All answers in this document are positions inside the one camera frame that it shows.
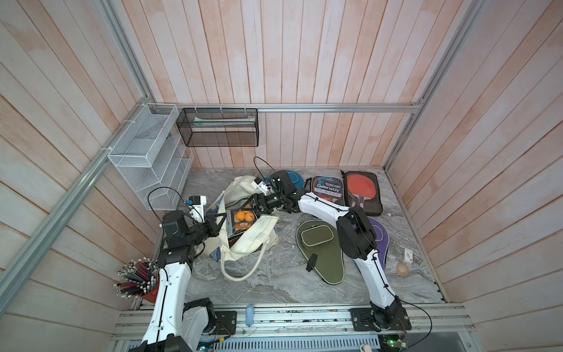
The purple paddle cover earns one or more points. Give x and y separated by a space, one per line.
381 240

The small white card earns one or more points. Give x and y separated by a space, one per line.
408 255

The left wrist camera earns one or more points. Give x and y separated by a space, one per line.
196 206

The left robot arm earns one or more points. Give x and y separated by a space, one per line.
177 325

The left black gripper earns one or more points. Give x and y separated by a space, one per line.
214 227

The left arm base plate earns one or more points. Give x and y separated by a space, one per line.
220 323

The green paddle cover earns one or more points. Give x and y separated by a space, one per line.
318 241

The white wire mesh shelf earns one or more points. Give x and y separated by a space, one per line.
152 157

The red paddle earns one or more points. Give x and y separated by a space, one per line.
362 189

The teal paddle cover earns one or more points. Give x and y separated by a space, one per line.
295 177

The black mesh wall basket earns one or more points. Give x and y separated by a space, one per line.
219 127

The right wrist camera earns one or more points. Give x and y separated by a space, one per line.
262 186

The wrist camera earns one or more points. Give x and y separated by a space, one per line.
262 186
196 206

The aluminium front rail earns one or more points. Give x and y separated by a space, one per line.
273 322

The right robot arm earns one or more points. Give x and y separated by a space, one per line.
356 237

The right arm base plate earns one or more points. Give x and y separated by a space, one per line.
365 319

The Deerway paddle set clear case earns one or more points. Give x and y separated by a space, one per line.
328 188

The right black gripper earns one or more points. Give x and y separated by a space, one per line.
261 200

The orange ping pong ball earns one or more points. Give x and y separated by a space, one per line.
402 270

